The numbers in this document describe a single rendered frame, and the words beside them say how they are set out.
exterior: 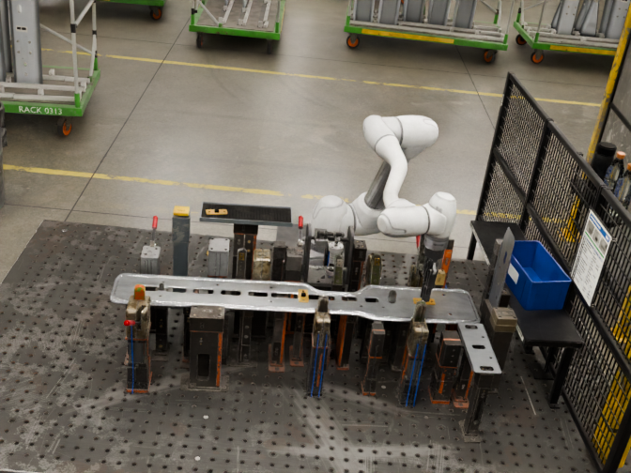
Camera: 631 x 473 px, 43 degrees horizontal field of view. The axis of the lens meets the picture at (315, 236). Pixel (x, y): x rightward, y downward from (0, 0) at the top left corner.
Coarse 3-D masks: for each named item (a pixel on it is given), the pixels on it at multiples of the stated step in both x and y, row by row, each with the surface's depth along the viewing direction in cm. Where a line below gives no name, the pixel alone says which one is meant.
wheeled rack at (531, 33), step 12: (516, 24) 1014; (528, 24) 1014; (540, 24) 933; (516, 36) 1027; (528, 36) 967; (540, 36) 970; (552, 36) 972; (564, 36) 973; (576, 36) 973; (600, 36) 982; (540, 48) 945; (552, 48) 945; (564, 48) 945; (576, 48) 945; (588, 48) 946; (600, 48) 950; (612, 48) 954; (540, 60) 962
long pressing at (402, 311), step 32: (128, 288) 296; (192, 288) 300; (224, 288) 302; (256, 288) 304; (288, 288) 306; (384, 288) 313; (416, 288) 314; (384, 320) 296; (448, 320) 299; (480, 320) 301
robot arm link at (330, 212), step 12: (324, 204) 366; (336, 204) 366; (312, 216) 372; (324, 216) 365; (336, 216) 365; (348, 216) 369; (312, 228) 372; (324, 228) 367; (336, 228) 368; (312, 240) 375
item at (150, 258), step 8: (144, 248) 310; (152, 248) 311; (160, 248) 311; (144, 256) 305; (152, 256) 305; (160, 256) 312; (144, 264) 306; (152, 264) 306; (160, 264) 314; (144, 272) 308; (152, 272) 308; (160, 272) 316; (152, 288) 313; (152, 312) 318; (152, 320) 320; (152, 328) 322
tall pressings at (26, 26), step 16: (0, 0) 649; (16, 0) 627; (32, 0) 629; (0, 16) 638; (16, 16) 633; (32, 16) 634; (0, 32) 644; (16, 32) 639; (32, 32) 639; (0, 48) 649; (16, 48) 644; (32, 48) 645; (0, 64) 653; (16, 64) 650; (32, 64) 651; (0, 80) 657; (16, 80) 662; (32, 80) 657
